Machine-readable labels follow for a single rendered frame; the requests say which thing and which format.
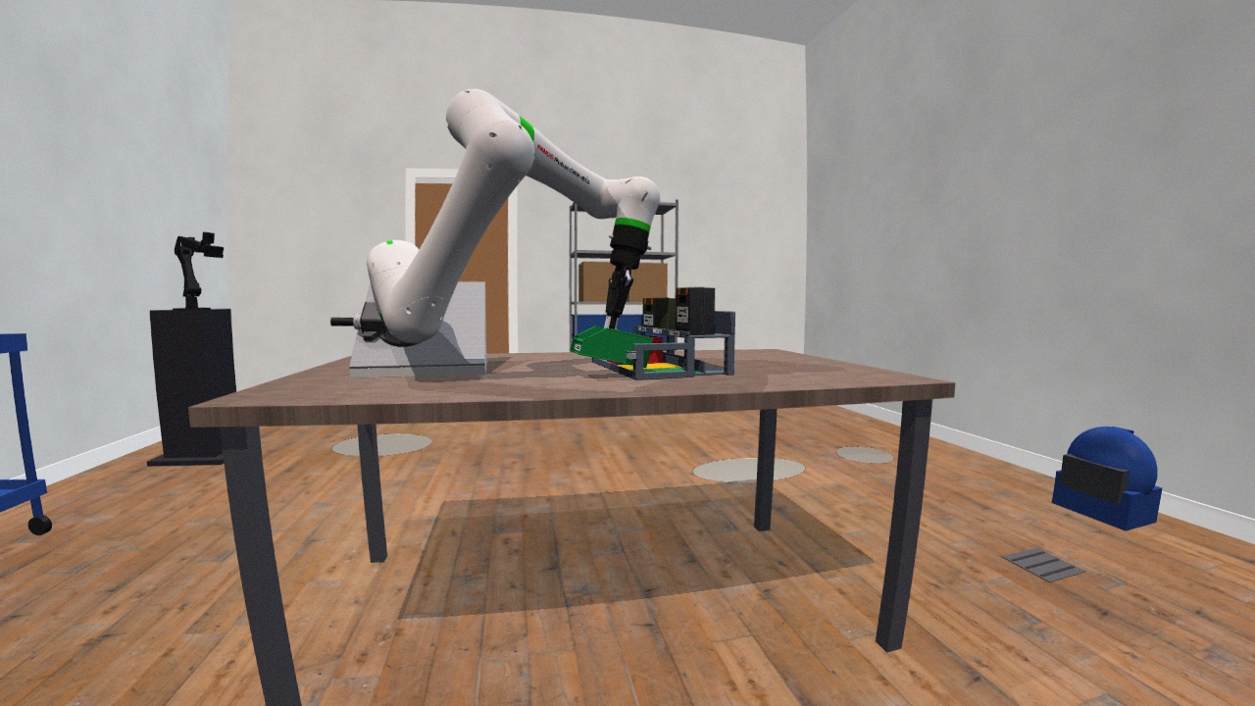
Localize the green bin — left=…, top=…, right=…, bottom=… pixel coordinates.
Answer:
left=571, top=326, right=653, bottom=365

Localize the red bin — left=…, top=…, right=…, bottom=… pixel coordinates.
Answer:
left=604, top=335, right=663, bottom=365

